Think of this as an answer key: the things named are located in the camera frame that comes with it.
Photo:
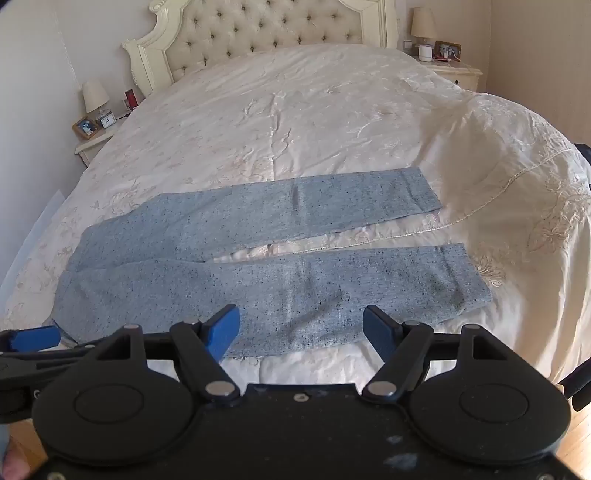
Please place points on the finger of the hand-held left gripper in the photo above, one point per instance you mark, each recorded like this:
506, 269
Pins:
36, 338

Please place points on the cream shade table lamp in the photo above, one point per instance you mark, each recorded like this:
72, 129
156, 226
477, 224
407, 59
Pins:
95, 94
423, 25

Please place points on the cream embroidered bedspread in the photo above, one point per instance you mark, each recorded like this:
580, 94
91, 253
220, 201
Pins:
323, 120

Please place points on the cream tufted headboard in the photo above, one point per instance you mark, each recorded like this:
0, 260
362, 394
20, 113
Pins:
263, 32

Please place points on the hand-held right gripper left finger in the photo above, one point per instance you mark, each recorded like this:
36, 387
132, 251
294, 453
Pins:
225, 330

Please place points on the red candle jar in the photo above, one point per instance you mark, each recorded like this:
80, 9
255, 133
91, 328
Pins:
131, 98

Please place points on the cream nightstand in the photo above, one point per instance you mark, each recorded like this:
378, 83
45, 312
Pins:
457, 73
94, 145

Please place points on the small silver desk clock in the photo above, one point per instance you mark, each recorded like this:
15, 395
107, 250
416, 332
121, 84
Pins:
107, 121

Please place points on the white diffuser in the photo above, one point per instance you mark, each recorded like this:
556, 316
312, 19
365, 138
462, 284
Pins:
425, 52

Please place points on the dark object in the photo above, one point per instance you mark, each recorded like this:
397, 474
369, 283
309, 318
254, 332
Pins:
584, 159

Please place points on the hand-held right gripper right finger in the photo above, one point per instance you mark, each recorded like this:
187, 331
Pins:
376, 330

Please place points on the wooden photo frame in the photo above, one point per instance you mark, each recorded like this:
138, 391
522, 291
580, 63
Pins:
85, 127
448, 50

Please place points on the light blue speckled pants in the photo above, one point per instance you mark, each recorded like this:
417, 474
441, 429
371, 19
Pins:
295, 295

